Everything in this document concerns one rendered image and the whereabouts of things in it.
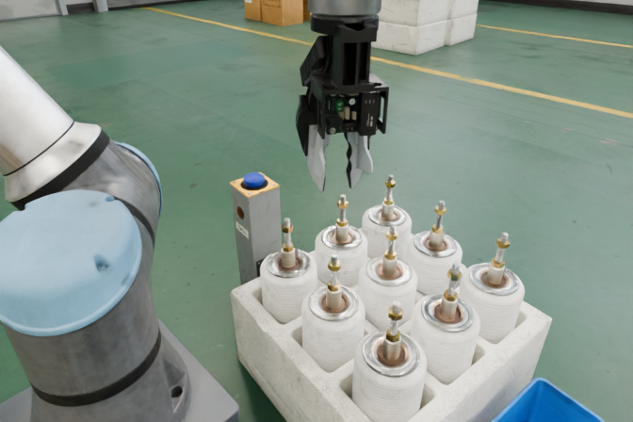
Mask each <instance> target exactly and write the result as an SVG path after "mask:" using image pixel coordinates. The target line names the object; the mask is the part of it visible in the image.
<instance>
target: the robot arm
mask: <svg viewBox="0 0 633 422"><path fill-rule="evenodd" d="M308 10H309V11H310V12H311V13H312V15H311V16H310V29H311V30H312V31H314V32H317V33H321V34H327V35H328V36H318V37H317V39H316V41H315V43H314V44H313V46H312V48H311V50H310V51H309V53H308V55H307V57H306V58H305V60H304V61H303V63H302V64H301V66H300V77H301V83H302V86H303V87H307V91H306V94H305V95H300V104H299V107H298V110H297V114H296V128H297V132H298V136H299V139H300V145H301V148H302V150H303V153H304V156H305V160H306V163H307V166H308V169H309V171H310V174H311V177H312V179H313V181H314V183H315V184H316V186H317V188H318V189H319V190H320V191H324V186H325V178H326V177H325V174H324V173H325V164H326V158H325V155H324V153H325V148H326V147H327V145H328V144H329V142H330V136H331V135H334V134H336V133H344V137H345V139H346V140H347V142H348V145H349V147H348V150H347V158H348V161H349V162H348V166H347V168H346V171H347V177H348V181H349V187H350V188H354V187H355V185H356V184H357V182H358V181H359V179H360V177H361V175H362V173H363V171H364V172H366V173H368V174H370V173H372V171H373V163H372V159H371V156H370V154H369V140H370V138H371V136H374V135H376V131H377V130H378V129H379V130H380V131H381V132H382V133H383V134H385V131H386V119H387V107H388V96H389V87H388V86H387V85H386V84H385V83H384V82H382V81H381V80H380V79H379V78H378V77H377V76H376V75H375V74H374V73H372V72H371V71H370V70H369V69H370V53H371V42H374V41H377V31H378V30H379V18H380V16H379V15H377V14H378V13H379V12H380V11H381V0H308ZM381 98H383V99H384V105H383V117H382V119H381V118H380V116H381ZM0 173H1V174H2V175H3V176H4V178H5V199H6V200H7V201H8V202H10V203H11V204H12V205H13V206H15V207H16V208H17V209H18V210H19V211H14V212H12V213H11V214H10V215H8V216H7V217H6V218H4V219H3V220H2V221H1V222H0V320H1V322H2V324H3V326H4V328H5V330H6V332H7V334H8V338H9V340H10V342H11V344H12V346H13V347H14V349H15V352H16V354H17V356H18V358H19V360H20V362H21V364H22V367H23V369H24V372H25V374H26V376H27V378H28V379H29V381H30V384H31V386H32V388H33V391H32V405H31V418H30V422H184V420H185V417H186V415H187V410H188V407H189V402H190V392H191V391H190V383H189V378H188V374H187V368H186V365H185V363H184V361H183V359H182V357H181V356H180V354H179V353H178V352H177V351H176V350H175V348H174V347H173V346H172V345H171V344H170V342H169V341H168V340H167V339H166V338H165V336H164V335H163V334H162V333H161V332H160V329H159V325H158V320H157V316H156V312H155V308H154V301H153V297H152V292H151V283H150V276H151V267H152V261H153V254H154V242H155V235H156V228H157V222H158V219H159V216H160V213H161V208H162V190H161V185H160V180H159V176H158V174H157V171H156V169H155V167H154V165H153V164H152V162H151V161H150V160H149V159H148V158H147V157H146V156H145V155H144V154H143V153H142V152H141V151H139V150H138V149H136V148H134V147H133V146H130V145H128V144H126V143H119V142H117V141H114V140H112V139H111V138H110V137H109V136H108V135H107V134H106V133H105V132H104V131H103V130H102V128H101V127H99V126H98V125H97V124H88V123H80V122H75V121H74V120H73V119H72V118H71V117H70V116H69V115H68V114H67V113H66V112H65V111H64V110H63V109H62V108H61V107H60V106H59V105H58V104H57V103H56V102H55V101H54V100H53V99H52V98H51V97H50V96H49V95H48V94H47V93H46V92H45V91H44V90H43V89H42V88H41V86H40V85H39V84H38V83H37V82H36V81H35V80H34V79H33V78H32V77H31V76H30V75H29V74H28V73H27V72H26V71H25V70H24V69H23V68H22V67H21V66H20V65H19V64H18V63H17V62H16V61H15V60H14V59H13V58H12V57H11V56H10V55H9V54H8V53H7V52H6V51H5V49H4V48H3V47H2V46H1V45H0Z"/></svg>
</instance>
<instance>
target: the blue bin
mask: <svg viewBox="0 0 633 422"><path fill-rule="evenodd" d="M491 422H604V420H603V419H602V418H601V417H599V416H598V415H597V414H595V413H594V412H592V411H591V410H589V409H588V408H586V407H585V406H584V405H582V404H581V403H579V402H578V401H576V400H575V399H574V398H572V397H570V396H569V395H567V394H566V393H565V392H563V391H562V390H560V389H559V388H558V387H557V386H556V385H554V384H553V383H551V382H550V381H548V380H546V379H543V378H535V379H533V380H532V381H531V382H530V383H529V384H528V385H527V386H526V387H525V388H524V389H523V390H522V391H521V392H520V393H519V394H518V395H517V396H516V397H515V398H514V399H513V400H512V401H511V402H510V403H509V404H508V405H507V406H506V407H505V408H504V409H503V410H502V411H501V412H500V413H499V414H498V415H497V416H496V417H495V418H494V419H493V420H492V421H491Z"/></svg>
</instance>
